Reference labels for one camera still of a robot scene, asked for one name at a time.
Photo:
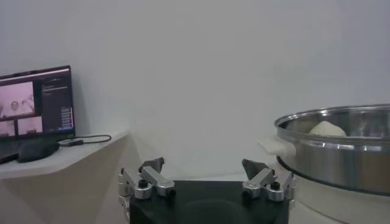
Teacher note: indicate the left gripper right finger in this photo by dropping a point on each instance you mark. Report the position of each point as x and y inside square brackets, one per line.
[259, 179]

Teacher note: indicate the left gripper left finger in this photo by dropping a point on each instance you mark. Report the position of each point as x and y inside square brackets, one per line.
[155, 179]

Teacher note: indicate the white steamed baozi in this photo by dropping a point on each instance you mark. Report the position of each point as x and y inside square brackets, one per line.
[327, 129]

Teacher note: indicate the stainless steel steamer pot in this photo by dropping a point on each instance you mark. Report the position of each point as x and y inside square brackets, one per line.
[335, 158]

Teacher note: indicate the white electric cooker base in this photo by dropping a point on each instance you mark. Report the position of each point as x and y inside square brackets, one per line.
[335, 207]

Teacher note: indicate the white side desk with mouse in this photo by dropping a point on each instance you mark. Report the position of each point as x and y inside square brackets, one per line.
[67, 170]

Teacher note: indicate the small black usb hub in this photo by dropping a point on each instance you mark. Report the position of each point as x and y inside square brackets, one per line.
[70, 142]

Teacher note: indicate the black computer mouse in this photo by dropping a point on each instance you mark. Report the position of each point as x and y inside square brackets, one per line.
[36, 151]

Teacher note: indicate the black laptop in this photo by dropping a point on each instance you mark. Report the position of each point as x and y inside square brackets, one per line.
[51, 100]

